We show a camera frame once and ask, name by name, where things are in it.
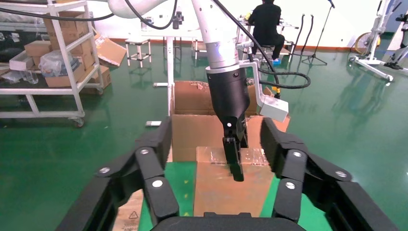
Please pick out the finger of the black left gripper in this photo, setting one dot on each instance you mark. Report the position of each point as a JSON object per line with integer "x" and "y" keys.
{"x": 244, "y": 135}
{"x": 232, "y": 156}

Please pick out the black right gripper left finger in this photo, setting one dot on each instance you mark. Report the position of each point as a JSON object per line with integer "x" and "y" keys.
{"x": 127, "y": 191}

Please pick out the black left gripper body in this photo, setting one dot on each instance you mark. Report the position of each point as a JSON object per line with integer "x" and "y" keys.
{"x": 228, "y": 95}

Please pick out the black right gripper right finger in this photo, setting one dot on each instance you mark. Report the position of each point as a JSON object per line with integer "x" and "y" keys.
{"x": 318, "y": 197}

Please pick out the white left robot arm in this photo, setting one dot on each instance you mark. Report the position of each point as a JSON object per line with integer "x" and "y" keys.
{"x": 216, "y": 32}

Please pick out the large open cardboard carton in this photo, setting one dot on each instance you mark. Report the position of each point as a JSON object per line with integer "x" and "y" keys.
{"x": 191, "y": 134}

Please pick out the low brown cardboard box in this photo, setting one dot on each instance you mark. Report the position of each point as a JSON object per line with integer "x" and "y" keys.
{"x": 103, "y": 78}

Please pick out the flat cardboard sheet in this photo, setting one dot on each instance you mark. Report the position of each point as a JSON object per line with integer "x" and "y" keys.
{"x": 110, "y": 52}

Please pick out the wide brown cardboard box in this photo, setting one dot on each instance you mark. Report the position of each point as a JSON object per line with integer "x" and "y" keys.
{"x": 63, "y": 81}

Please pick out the stacked brown cardboard box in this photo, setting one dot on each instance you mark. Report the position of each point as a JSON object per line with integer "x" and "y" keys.
{"x": 84, "y": 51}

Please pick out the flat white box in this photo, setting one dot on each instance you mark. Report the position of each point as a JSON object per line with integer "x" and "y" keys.
{"x": 20, "y": 62}

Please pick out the small brown cardboard box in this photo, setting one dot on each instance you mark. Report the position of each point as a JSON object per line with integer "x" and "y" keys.
{"x": 36, "y": 47}

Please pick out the large brown cardboard box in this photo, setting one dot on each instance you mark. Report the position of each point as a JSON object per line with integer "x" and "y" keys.
{"x": 73, "y": 24}

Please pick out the green table cloth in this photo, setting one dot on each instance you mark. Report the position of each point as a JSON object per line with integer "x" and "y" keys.
{"x": 178, "y": 191}

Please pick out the chrome swivel stool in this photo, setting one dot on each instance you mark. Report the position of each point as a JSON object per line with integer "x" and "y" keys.
{"x": 267, "y": 51}

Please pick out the small white floor block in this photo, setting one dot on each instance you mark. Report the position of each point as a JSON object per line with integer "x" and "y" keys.
{"x": 153, "y": 124}

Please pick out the seated person in black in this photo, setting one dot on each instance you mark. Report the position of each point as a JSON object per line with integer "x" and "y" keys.
{"x": 266, "y": 22}

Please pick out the dark device on table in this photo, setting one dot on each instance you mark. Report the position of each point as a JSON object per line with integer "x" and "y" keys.
{"x": 178, "y": 20}

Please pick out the black tripod stand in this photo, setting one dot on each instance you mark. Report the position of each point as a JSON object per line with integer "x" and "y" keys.
{"x": 314, "y": 56}

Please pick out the black curved pole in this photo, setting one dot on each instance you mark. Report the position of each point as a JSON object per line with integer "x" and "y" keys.
{"x": 311, "y": 24}
{"x": 301, "y": 22}

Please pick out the small white stool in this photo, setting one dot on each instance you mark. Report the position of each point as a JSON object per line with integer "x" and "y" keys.
{"x": 137, "y": 40}

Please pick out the white shelf trolley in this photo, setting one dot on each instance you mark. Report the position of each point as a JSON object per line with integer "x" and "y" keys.
{"x": 38, "y": 91}

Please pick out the yellow round reel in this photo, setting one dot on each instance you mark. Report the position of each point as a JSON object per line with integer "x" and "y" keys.
{"x": 361, "y": 47}

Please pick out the clear plastic bag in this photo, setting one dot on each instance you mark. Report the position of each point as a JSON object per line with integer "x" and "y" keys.
{"x": 52, "y": 63}

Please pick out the clear plastic bottle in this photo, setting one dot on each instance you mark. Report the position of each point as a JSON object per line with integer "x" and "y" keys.
{"x": 30, "y": 77}

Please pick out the white grey machine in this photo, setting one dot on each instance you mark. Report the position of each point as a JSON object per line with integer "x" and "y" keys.
{"x": 398, "y": 55}

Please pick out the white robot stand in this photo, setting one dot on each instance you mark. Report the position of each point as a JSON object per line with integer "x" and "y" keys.
{"x": 377, "y": 32}

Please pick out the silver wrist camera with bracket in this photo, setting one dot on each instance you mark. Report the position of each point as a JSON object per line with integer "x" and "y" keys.
{"x": 274, "y": 108}

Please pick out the white metal table frame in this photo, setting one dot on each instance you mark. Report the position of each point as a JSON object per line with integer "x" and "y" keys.
{"x": 170, "y": 70}

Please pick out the white frame desk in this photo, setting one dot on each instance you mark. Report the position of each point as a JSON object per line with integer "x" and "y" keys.
{"x": 288, "y": 26}

